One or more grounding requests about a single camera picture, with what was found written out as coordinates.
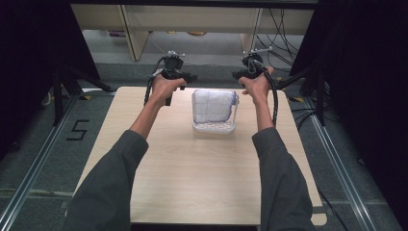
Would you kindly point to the person's left hand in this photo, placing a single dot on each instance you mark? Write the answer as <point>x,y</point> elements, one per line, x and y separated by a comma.
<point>165,88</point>

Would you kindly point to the silver metal floor rail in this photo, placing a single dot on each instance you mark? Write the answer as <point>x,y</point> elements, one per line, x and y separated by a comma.
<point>340,170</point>
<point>35,163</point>

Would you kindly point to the beige wooden desk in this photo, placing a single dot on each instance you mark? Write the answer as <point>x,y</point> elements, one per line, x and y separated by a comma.
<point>192,17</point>

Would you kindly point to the dark curtain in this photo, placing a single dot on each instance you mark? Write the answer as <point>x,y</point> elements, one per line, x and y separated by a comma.
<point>32,64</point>
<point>362,80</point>

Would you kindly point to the white cloth with purple edge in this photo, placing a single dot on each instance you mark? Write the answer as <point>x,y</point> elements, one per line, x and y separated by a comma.
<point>213,106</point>

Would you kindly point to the black metal stand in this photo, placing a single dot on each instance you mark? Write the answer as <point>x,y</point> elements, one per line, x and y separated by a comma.
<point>316,86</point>
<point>64,86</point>

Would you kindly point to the yellow round object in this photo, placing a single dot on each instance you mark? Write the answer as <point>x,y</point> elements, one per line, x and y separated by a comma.
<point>196,33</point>

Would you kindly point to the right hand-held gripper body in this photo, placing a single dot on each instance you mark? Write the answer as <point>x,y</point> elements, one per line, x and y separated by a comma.
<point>253,62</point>

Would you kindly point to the person's right hand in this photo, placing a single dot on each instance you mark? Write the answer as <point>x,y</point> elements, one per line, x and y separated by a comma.
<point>256,86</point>

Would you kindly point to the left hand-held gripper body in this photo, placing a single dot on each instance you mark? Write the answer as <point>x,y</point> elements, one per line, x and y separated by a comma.
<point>173,64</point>

